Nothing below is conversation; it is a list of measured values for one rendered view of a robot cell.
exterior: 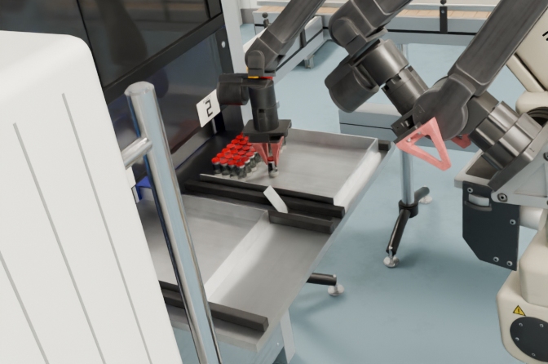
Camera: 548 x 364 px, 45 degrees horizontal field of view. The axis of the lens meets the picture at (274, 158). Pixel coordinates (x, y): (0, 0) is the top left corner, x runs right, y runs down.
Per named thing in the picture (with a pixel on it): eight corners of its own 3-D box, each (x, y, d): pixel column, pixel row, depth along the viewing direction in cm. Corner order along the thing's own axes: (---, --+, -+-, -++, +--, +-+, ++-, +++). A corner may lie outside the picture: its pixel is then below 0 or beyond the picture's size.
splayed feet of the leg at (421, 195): (378, 265, 258) (377, 237, 251) (418, 195, 294) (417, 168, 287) (399, 269, 254) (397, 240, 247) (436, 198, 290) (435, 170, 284)
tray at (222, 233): (66, 267, 137) (61, 253, 135) (143, 198, 156) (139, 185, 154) (203, 305, 121) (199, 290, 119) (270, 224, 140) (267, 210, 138)
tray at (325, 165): (202, 187, 156) (199, 174, 155) (256, 135, 175) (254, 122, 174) (334, 211, 140) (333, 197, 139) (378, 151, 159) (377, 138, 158)
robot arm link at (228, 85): (262, 50, 140) (276, 51, 148) (212, 50, 143) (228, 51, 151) (262, 107, 141) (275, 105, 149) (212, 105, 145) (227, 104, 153)
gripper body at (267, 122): (249, 126, 155) (245, 97, 151) (292, 126, 152) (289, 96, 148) (242, 139, 149) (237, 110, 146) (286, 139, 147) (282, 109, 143)
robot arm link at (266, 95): (268, 84, 141) (276, 73, 145) (238, 84, 143) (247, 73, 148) (271, 113, 144) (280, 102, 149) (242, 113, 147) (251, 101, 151)
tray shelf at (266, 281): (52, 290, 134) (49, 282, 133) (230, 127, 185) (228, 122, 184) (258, 353, 112) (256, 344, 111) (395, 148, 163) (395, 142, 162)
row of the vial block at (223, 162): (220, 179, 158) (217, 162, 156) (258, 142, 171) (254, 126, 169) (228, 179, 157) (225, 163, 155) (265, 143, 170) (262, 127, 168)
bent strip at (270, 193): (267, 215, 143) (262, 192, 140) (273, 207, 145) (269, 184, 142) (326, 226, 136) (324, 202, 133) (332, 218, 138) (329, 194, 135)
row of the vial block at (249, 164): (236, 181, 156) (233, 165, 154) (272, 144, 169) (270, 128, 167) (245, 183, 155) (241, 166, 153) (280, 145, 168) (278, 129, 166)
